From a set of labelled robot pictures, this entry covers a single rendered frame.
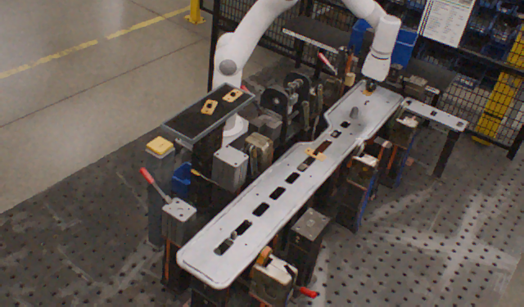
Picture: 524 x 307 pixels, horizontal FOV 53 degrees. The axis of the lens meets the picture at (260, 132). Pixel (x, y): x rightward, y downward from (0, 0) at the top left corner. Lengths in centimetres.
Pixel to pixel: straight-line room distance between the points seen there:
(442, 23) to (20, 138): 262
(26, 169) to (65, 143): 31
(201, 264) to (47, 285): 60
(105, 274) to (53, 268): 18
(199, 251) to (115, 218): 59
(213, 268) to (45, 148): 221
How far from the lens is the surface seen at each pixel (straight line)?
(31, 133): 374
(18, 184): 336
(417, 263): 216
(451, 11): 268
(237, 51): 210
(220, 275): 155
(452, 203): 248
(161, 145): 169
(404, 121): 224
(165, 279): 188
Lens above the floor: 222
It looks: 36 degrees down
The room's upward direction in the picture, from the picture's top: 9 degrees clockwise
